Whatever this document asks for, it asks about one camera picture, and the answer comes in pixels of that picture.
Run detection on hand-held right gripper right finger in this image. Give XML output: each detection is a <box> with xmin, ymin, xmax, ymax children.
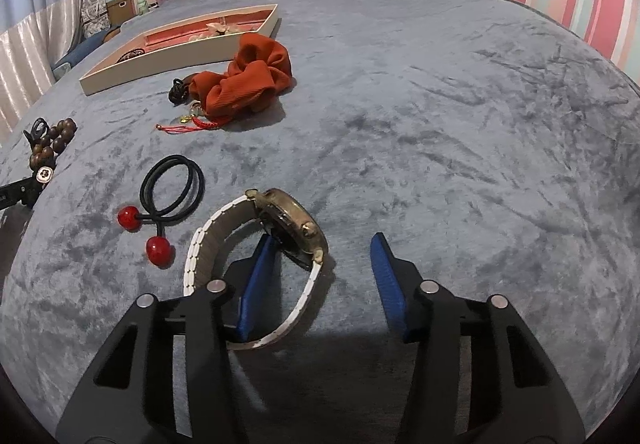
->
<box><xmin>369</xmin><ymin>232</ymin><xmax>586</xmax><ymax>444</ymax></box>

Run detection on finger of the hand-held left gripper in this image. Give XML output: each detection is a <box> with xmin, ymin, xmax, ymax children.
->
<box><xmin>0</xmin><ymin>166</ymin><xmax>55</xmax><ymax>211</ymax></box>

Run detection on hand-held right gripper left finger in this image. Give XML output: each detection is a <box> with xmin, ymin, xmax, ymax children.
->
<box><xmin>56</xmin><ymin>234</ymin><xmax>278</xmax><ymax>444</ymax></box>

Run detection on black looped hair tie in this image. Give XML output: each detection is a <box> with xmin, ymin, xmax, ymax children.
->
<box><xmin>22</xmin><ymin>118</ymin><xmax>49</xmax><ymax>147</ymax></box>

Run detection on white strap gold wristwatch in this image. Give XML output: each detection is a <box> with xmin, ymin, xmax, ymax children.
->
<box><xmin>182</xmin><ymin>188</ymin><xmax>330</xmax><ymax>351</ymax></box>

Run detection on brown wooden bead bracelet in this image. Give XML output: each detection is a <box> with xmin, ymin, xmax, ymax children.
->
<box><xmin>27</xmin><ymin>119</ymin><xmax>78</xmax><ymax>185</ymax></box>

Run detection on black hair tie red beads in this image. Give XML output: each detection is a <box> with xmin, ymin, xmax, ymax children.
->
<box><xmin>117</xmin><ymin>154</ymin><xmax>206</xmax><ymax>269</ymax></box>

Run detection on red hair clip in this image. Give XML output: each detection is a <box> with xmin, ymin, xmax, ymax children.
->
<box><xmin>156</xmin><ymin>104</ymin><xmax>223</xmax><ymax>136</ymax></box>

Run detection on dark brown hair clip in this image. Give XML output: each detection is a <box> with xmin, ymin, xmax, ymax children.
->
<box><xmin>169</xmin><ymin>78</ymin><xmax>193</xmax><ymax>105</ymax></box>

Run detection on brick-pattern tray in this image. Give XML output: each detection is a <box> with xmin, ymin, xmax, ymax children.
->
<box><xmin>79</xmin><ymin>3</ymin><xmax>281</xmax><ymax>96</ymax></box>

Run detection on orange fabric scrunchie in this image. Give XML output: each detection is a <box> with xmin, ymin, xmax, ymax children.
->
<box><xmin>189</xmin><ymin>33</ymin><xmax>292</xmax><ymax>121</ymax></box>

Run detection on shiny pale curtain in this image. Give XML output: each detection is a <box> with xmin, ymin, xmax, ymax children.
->
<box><xmin>0</xmin><ymin>0</ymin><xmax>86</xmax><ymax>135</ymax></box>

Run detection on grey plush blanket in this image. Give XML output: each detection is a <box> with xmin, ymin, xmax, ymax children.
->
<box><xmin>0</xmin><ymin>0</ymin><xmax>640</xmax><ymax>444</ymax></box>

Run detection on blue cloth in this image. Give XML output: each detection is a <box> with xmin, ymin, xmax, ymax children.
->
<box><xmin>52</xmin><ymin>36</ymin><xmax>108</xmax><ymax>75</ymax></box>

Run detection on patterned storage box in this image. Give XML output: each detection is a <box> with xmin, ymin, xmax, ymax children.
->
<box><xmin>81</xmin><ymin>0</ymin><xmax>108</xmax><ymax>37</ymax></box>

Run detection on cream flower hair accessory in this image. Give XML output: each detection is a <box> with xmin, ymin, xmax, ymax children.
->
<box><xmin>205</xmin><ymin>19</ymin><xmax>256</xmax><ymax>37</ymax></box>

